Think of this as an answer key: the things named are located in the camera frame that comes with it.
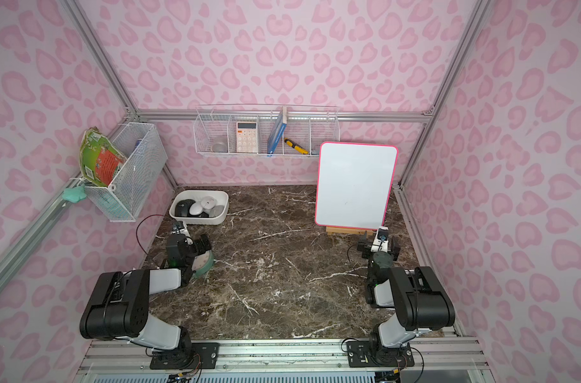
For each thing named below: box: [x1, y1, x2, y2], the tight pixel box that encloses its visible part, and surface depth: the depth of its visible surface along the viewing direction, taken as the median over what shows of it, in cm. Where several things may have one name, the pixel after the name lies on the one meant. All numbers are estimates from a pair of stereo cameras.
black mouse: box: [174, 199, 202, 218], surface depth 108 cm
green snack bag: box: [79, 126, 127, 188], surface depth 74 cm
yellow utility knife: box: [283, 138, 309, 155], surface depth 100 cm
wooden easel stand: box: [325, 226, 376, 236], surface depth 101 cm
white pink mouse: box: [200, 195, 218, 211], surface depth 109 cm
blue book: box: [266, 106, 288, 158], surface depth 91 cm
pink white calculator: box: [236, 121, 258, 154], surface depth 97 cm
